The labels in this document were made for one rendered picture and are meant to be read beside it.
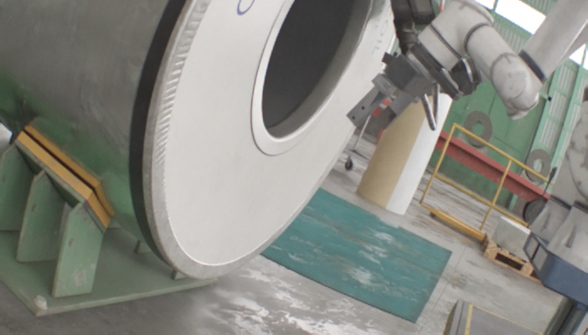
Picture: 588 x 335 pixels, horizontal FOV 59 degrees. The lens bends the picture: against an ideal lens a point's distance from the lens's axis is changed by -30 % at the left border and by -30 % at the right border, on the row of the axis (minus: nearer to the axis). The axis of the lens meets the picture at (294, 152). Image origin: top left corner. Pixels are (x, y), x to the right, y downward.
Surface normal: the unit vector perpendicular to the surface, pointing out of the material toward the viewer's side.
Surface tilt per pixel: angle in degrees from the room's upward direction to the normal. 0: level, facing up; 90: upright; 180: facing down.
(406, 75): 97
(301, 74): 64
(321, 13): 105
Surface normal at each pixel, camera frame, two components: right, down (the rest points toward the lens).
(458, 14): -0.60, -0.21
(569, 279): -0.28, -0.04
